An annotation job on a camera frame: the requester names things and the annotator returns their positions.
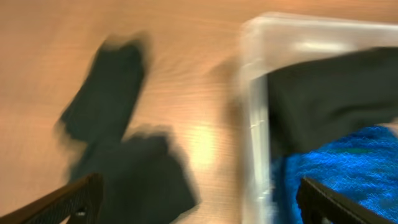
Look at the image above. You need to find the blue sequin fabric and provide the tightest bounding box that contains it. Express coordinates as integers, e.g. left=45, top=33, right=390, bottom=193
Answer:
left=271, top=126, right=397, bottom=224

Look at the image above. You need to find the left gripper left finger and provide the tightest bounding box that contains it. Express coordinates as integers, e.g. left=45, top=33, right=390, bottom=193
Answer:
left=1, top=173, right=103, bottom=224

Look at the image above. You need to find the clear plastic storage bin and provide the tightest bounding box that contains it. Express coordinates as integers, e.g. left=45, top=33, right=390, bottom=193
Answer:
left=237, top=12, right=397, bottom=224

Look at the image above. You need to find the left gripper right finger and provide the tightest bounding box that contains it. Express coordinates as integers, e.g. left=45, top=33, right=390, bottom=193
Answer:
left=296, top=177, right=392, bottom=224

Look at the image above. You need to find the black garment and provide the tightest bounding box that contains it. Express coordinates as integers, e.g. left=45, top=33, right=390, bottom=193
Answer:
left=70, top=132, right=197, bottom=224
left=266, top=47, right=397, bottom=157

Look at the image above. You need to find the black sock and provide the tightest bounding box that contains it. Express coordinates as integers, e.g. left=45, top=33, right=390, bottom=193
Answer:
left=60, top=34, right=149, bottom=144

